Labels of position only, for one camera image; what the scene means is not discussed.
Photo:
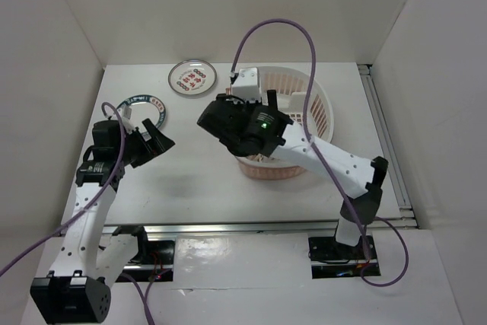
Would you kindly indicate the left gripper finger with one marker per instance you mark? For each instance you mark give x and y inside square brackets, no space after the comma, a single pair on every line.
[153,134]
[160,145]

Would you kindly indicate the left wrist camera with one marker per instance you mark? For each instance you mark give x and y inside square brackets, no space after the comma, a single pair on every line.
[125,113]

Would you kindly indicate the green rim plate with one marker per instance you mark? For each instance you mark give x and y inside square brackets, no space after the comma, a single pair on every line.
[146,106]

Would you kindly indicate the aluminium side rail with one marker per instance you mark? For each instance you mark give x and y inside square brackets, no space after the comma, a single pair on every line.
[384,134]

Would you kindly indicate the white pink dish rack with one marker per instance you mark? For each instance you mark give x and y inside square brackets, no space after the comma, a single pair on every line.
[291,87]

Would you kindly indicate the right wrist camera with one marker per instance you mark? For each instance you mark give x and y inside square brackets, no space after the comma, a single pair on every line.
[245,84]

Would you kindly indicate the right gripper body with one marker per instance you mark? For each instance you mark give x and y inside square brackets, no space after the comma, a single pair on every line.
[236,103]

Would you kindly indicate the aluminium front rail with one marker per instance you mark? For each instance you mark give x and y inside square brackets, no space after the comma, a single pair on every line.
[260,227]

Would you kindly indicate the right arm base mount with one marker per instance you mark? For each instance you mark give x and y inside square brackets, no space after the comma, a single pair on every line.
[332,260]

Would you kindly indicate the red character plate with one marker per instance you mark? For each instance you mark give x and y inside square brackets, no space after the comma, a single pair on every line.
[192,78]

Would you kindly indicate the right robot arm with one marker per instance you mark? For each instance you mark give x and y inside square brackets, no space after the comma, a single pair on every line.
[358,180]

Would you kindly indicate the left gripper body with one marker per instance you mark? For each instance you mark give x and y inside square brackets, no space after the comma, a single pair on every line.
[136,149]

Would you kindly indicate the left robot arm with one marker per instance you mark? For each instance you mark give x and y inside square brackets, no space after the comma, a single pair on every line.
[77,287]

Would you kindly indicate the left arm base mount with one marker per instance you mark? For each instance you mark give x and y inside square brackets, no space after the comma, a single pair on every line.
[153,265]

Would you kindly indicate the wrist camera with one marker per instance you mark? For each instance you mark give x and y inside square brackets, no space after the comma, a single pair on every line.
[245,84]
[125,113]

